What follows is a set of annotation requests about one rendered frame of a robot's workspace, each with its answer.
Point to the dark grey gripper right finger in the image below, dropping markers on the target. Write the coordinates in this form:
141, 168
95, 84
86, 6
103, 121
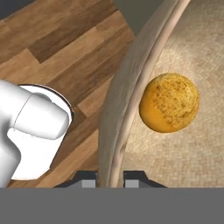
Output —
134, 177

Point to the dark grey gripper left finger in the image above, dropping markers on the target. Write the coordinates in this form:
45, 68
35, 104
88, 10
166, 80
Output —
87, 178

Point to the beige woven basket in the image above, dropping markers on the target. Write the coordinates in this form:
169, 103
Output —
180, 157

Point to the round golden bread roll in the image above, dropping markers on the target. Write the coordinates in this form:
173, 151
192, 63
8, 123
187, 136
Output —
169, 102

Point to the white round object, black rim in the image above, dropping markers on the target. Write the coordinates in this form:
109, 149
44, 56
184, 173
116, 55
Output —
35, 122

